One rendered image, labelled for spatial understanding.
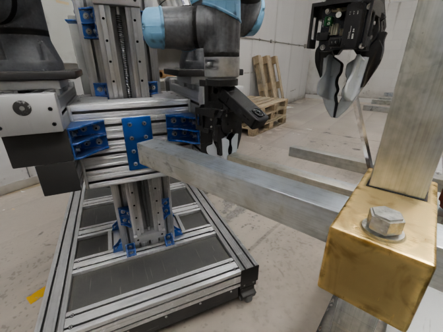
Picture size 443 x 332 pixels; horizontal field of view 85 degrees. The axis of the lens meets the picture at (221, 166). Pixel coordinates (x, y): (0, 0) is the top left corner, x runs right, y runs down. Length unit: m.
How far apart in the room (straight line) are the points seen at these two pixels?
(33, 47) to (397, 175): 0.81
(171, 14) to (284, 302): 1.24
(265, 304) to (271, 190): 1.16
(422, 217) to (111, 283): 1.14
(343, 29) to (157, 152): 0.28
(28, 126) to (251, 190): 0.59
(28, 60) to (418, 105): 0.80
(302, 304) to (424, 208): 1.20
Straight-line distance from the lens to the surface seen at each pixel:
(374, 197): 0.21
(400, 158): 0.21
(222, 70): 0.52
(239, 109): 0.51
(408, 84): 0.20
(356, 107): 0.45
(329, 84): 0.43
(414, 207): 0.21
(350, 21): 0.37
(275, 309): 1.34
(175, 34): 0.54
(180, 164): 0.28
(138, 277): 1.20
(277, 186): 0.22
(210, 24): 0.53
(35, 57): 0.83
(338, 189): 0.47
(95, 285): 1.24
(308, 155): 0.75
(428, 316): 0.66
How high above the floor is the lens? 1.06
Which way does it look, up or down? 23 degrees down
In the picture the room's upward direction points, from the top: straight up
